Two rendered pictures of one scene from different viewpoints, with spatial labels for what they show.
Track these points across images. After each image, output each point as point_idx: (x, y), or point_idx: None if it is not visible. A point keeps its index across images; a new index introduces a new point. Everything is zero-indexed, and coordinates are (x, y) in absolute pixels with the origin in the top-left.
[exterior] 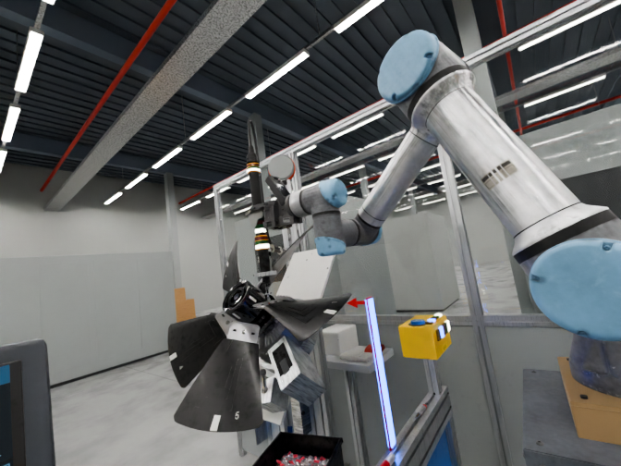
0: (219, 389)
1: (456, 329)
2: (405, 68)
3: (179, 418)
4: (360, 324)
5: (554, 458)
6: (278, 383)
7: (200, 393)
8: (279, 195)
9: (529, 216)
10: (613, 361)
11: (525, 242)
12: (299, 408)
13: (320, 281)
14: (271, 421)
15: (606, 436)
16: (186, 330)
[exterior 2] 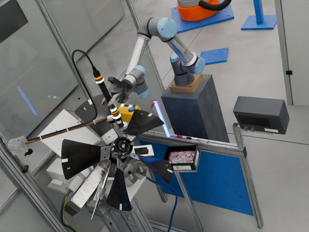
0: (159, 166)
1: None
2: (172, 29)
3: (168, 181)
4: (54, 157)
5: (198, 96)
6: (150, 155)
7: (161, 172)
8: (123, 84)
9: (191, 57)
10: (188, 78)
11: (192, 62)
12: (106, 198)
13: (84, 130)
14: (143, 181)
15: (194, 89)
16: (116, 189)
